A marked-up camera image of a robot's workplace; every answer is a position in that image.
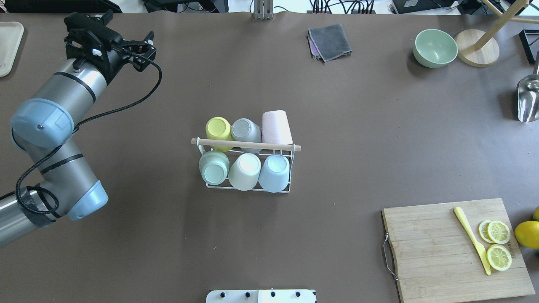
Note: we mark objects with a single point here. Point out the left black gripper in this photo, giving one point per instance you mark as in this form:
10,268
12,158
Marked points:
113,63

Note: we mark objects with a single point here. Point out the green plastic cup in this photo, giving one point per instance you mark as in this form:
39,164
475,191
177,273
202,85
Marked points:
214,167

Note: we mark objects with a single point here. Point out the pink plastic cup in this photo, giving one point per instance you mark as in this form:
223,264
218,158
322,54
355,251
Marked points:
275,128

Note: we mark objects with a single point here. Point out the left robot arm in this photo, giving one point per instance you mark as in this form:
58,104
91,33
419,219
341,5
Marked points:
60,182

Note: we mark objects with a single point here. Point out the yellow plastic cup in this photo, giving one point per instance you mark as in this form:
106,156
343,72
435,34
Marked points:
218,128

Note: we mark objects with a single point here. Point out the grey plastic cup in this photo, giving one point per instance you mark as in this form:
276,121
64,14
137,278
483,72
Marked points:
245,130

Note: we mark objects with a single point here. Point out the cream plastic cup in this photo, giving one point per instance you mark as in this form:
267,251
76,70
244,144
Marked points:
244,173

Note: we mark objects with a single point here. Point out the light blue plastic cup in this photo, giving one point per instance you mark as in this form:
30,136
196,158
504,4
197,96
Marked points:
274,174

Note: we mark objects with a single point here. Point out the cream plastic serving tray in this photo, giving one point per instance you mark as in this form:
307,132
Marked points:
11,34

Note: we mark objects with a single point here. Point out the folded grey cloth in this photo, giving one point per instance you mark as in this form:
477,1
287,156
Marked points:
328,43

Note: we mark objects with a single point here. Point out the green bowl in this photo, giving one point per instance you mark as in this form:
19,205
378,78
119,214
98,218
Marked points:
434,48

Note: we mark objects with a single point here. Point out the wooden stand with round base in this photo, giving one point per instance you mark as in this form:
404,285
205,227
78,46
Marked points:
480,49

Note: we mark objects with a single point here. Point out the wooden cutting board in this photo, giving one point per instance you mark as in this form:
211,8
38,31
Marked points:
435,261

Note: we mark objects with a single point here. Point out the metal scoop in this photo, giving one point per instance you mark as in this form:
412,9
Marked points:
528,96

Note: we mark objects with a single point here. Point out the yellow plastic knife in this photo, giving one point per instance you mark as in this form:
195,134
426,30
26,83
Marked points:
460,215

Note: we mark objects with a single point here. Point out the lemon slice upper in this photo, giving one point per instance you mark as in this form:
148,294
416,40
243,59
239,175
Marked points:
494,232

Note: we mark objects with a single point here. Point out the lemon slice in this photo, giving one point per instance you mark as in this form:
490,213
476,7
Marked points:
499,257
494,232

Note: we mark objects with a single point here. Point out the lemon slice lower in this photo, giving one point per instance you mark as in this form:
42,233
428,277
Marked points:
499,257

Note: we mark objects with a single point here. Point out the whole yellow lemon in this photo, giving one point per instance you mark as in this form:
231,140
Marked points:
527,234

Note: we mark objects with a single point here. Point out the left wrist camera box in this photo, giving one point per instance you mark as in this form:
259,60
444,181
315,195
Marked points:
90,29

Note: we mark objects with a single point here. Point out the aluminium frame post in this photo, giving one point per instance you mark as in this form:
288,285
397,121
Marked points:
263,9

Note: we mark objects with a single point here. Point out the white wire cup holder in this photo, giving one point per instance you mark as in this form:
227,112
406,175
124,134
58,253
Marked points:
234,149

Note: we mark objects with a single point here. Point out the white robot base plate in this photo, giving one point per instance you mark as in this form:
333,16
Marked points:
262,296

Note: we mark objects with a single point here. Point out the black frame object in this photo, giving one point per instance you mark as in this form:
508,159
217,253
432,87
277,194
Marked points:
529,39

